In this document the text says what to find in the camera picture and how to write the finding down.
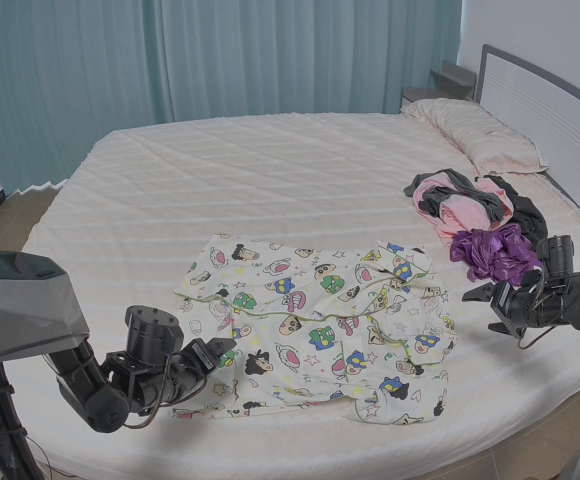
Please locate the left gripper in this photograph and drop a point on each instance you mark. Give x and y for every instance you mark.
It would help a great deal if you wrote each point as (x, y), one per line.
(185, 378)

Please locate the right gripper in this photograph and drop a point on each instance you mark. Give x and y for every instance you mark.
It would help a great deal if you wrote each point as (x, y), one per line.
(517, 308)

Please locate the white printed pyjama top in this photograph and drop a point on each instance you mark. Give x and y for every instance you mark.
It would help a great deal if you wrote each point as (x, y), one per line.
(330, 318)

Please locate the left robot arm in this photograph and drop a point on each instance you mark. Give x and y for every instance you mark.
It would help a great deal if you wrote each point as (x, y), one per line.
(75, 383)

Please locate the pile of clothes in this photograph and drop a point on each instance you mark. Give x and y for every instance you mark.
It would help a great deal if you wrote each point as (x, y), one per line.
(462, 213)

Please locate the bed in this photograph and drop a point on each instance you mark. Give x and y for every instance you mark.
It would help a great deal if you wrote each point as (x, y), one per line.
(270, 178)

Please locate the purple garment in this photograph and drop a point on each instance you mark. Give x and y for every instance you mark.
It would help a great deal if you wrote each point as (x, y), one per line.
(490, 250)

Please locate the pale pink pillow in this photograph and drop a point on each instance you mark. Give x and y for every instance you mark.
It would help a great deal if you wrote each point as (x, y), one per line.
(485, 135)

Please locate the grey bedside table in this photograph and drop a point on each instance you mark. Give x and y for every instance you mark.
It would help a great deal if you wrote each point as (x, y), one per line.
(450, 75)

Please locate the blue-green curtain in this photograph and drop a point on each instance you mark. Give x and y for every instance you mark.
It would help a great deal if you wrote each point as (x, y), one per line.
(220, 43)

